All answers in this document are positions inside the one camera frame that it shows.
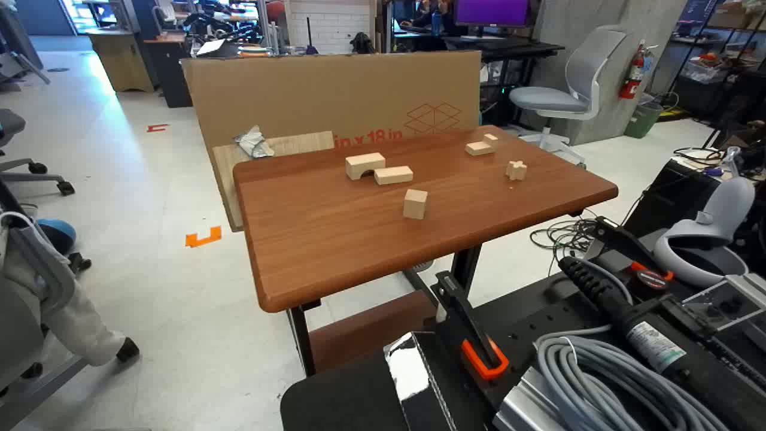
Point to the plain rectangular wooden block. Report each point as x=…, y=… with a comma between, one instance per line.
x=393, y=176

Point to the notched wooden cube block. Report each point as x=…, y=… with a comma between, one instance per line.
x=414, y=206

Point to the wooden block with arch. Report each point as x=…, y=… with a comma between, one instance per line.
x=365, y=161

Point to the L-shaped wooden block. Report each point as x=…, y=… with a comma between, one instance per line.
x=479, y=149

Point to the cross-shaped wooden block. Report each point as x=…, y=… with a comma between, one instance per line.
x=514, y=170

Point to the light plywood board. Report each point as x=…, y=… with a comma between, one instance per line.
x=299, y=144

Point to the brown wooden lower board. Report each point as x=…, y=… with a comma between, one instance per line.
x=360, y=332

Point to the large brown cardboard sheet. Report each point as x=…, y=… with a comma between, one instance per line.
x=318, y=96

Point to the white crumpled cloth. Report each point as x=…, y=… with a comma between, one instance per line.
x=253, y=143

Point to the orange floor tape marker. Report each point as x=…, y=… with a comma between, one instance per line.
x=195, y=240

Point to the black office desk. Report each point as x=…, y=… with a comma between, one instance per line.
x=511, y=49

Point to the monitor with purple screen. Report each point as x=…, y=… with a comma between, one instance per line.
x=490, y=10

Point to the red floor tape marker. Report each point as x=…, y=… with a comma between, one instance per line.
x=152, y=127

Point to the white office chair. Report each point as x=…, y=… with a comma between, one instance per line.
x=594, y=67

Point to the black cabinet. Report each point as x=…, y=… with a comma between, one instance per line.
x=167, y=73

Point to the black tool red grip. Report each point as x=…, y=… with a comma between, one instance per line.
x=649, y=277

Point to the green bin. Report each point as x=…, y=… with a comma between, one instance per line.
x=641, y=120

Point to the red fire extinguisher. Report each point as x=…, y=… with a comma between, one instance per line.
x=631, y=79

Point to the light wooden cabinet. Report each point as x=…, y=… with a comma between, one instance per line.
x=120, y=61

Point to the blue bag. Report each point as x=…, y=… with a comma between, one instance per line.
x=58, y=232

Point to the white VR headset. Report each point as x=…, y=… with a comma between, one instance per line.
x=721, y=205

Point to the grey office chair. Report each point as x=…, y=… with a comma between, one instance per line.
x=47, y=295

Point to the clear plastic box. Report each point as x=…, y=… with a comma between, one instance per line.
x=721, y=302

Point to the black storage rack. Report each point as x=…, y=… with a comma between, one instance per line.
x=719, y=73

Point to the dark grey rolling chair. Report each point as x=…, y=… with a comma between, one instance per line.
x=7, y=124

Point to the shiny silver metal bracket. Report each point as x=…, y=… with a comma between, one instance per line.
x=408, y=373

